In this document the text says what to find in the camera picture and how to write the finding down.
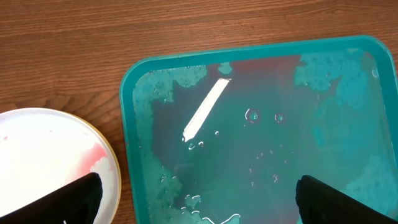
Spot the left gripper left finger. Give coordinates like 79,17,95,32
1,172,103,224

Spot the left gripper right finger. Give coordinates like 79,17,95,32
295,175,397,224

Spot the light blue plate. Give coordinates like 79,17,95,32
0,107,122,224

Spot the yellow plate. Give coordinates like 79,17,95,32
74,116,121,224

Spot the teal plastic tray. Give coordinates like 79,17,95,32
120,35,397,223

